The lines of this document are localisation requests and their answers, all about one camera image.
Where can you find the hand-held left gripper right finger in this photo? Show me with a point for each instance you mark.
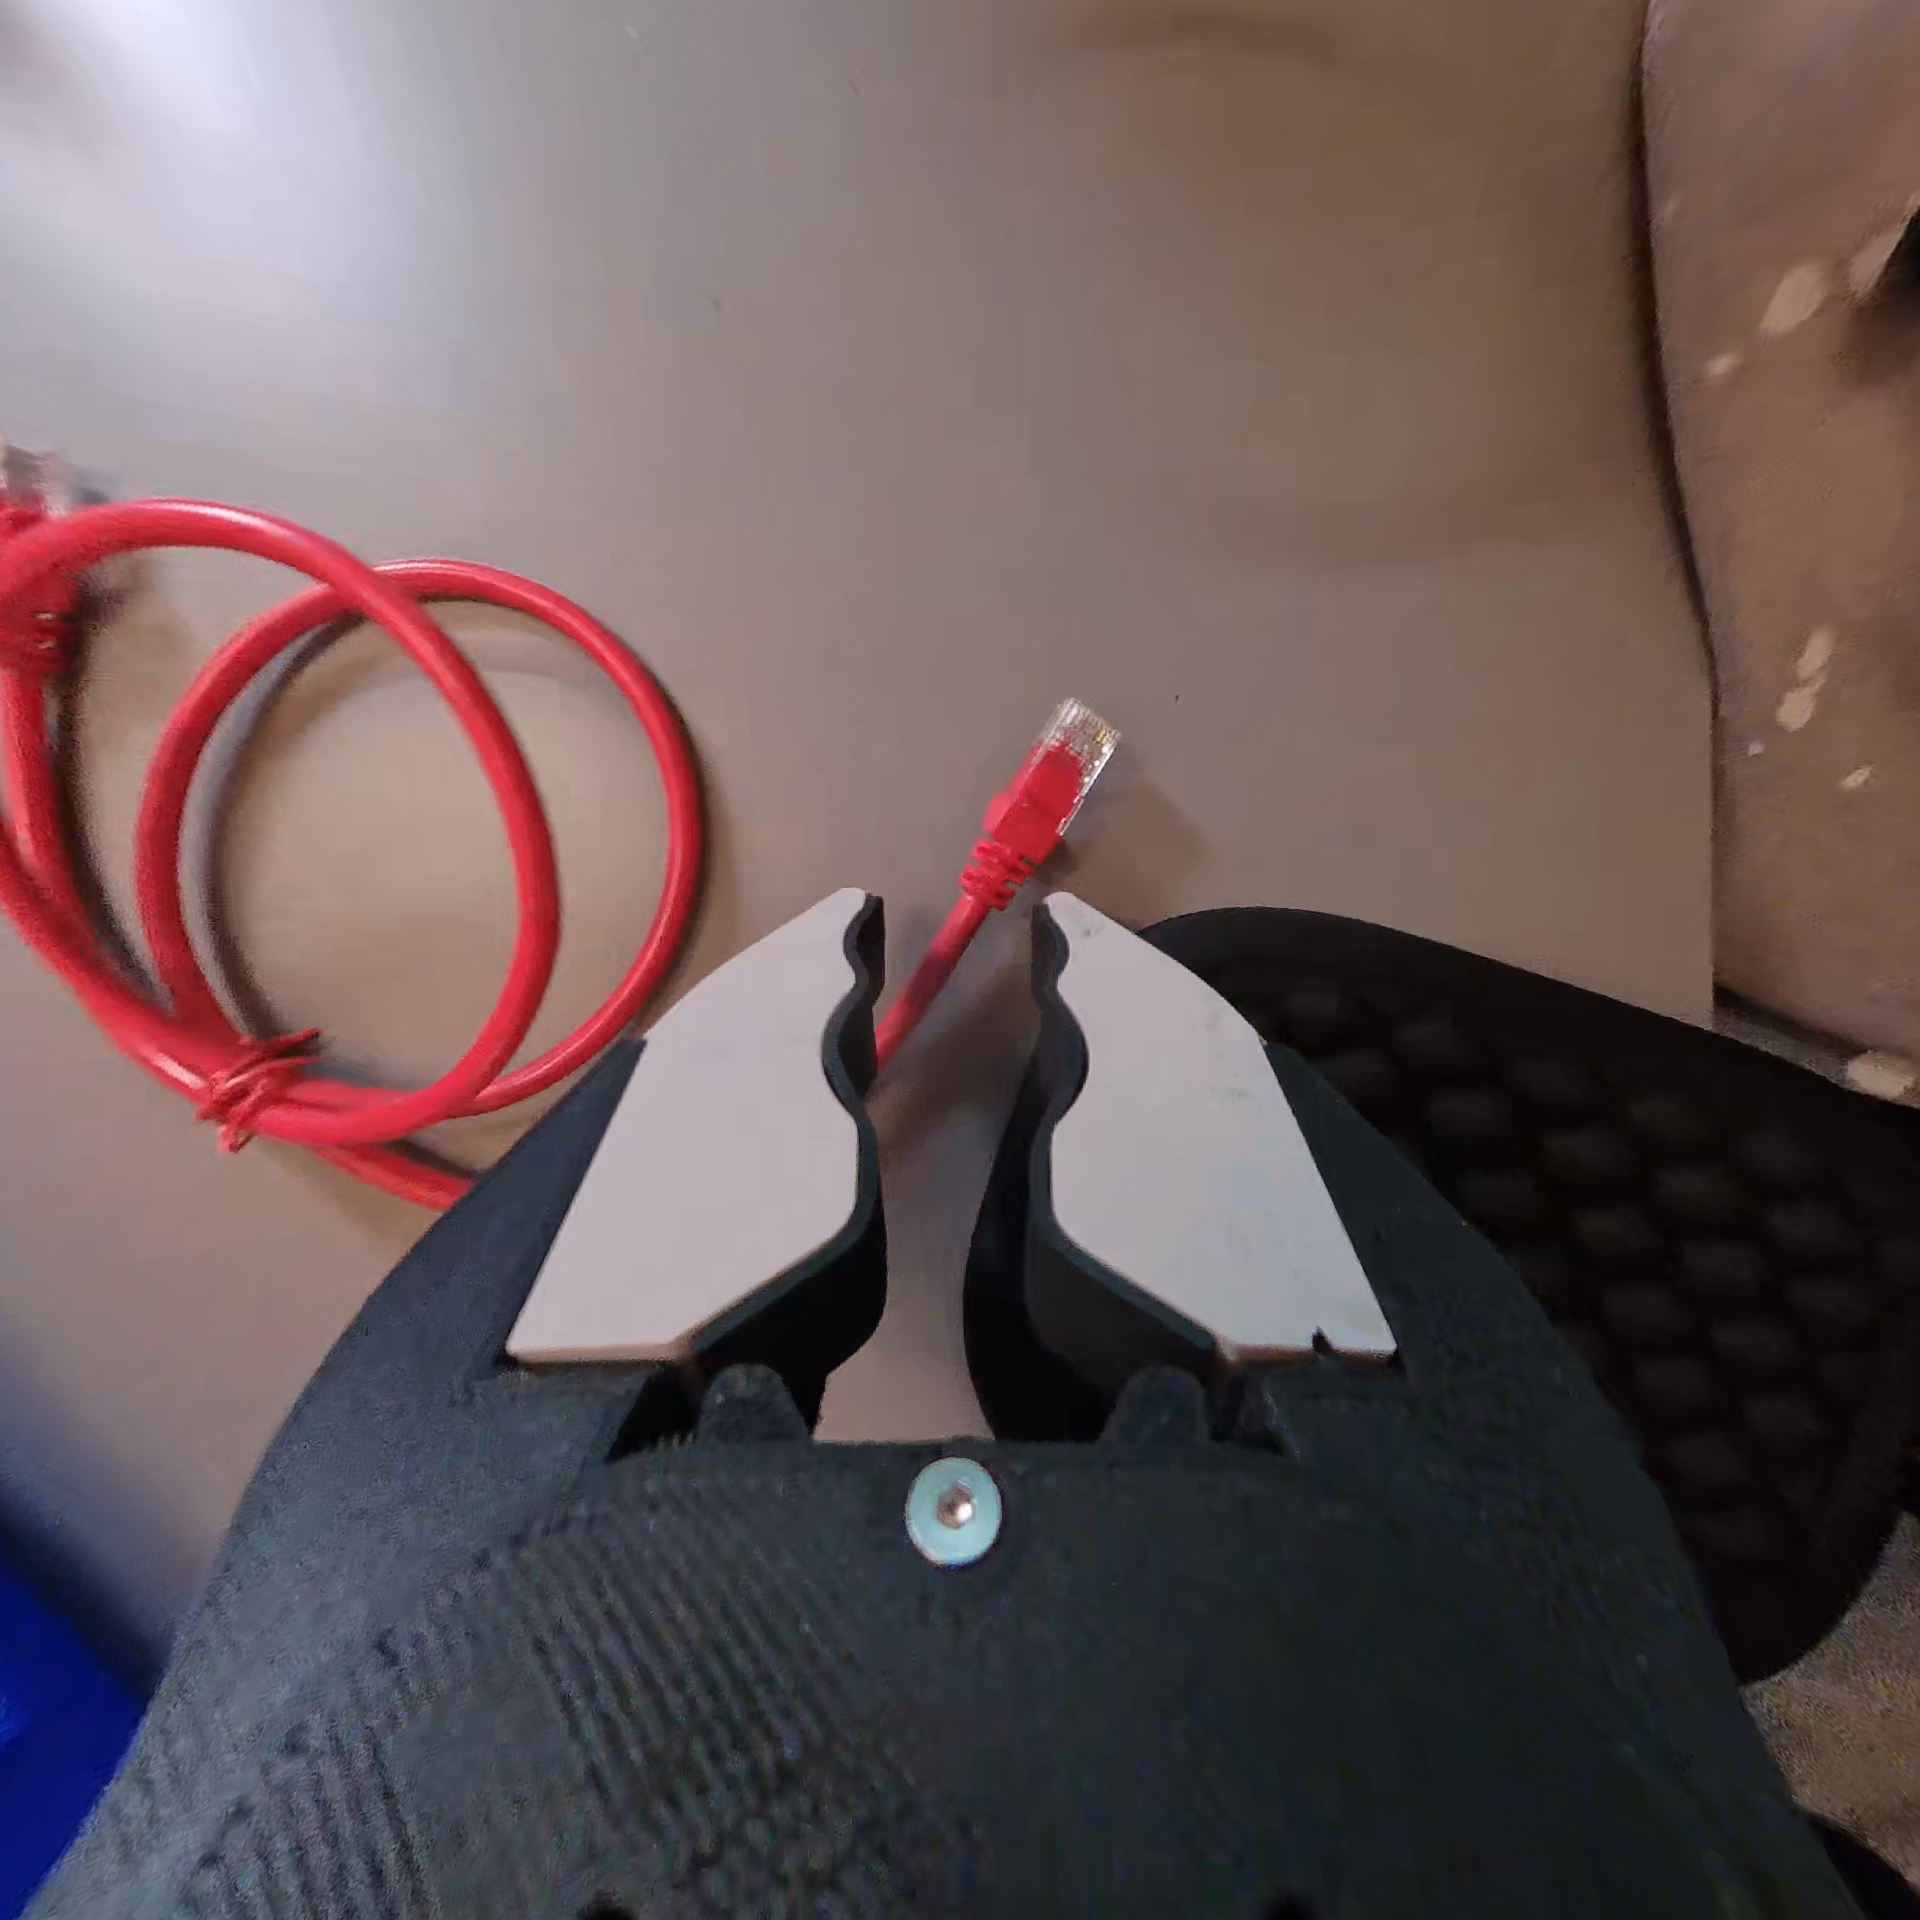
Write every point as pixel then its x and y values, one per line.
pixel 1200 1170

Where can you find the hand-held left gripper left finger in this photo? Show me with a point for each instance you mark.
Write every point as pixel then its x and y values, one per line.
pixel 705 1170

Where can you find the person's torso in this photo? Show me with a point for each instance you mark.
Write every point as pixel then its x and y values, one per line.
pixel 1799 600

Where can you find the blue plastic storage bin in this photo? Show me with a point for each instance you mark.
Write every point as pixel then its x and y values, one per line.
pixel 43 1724

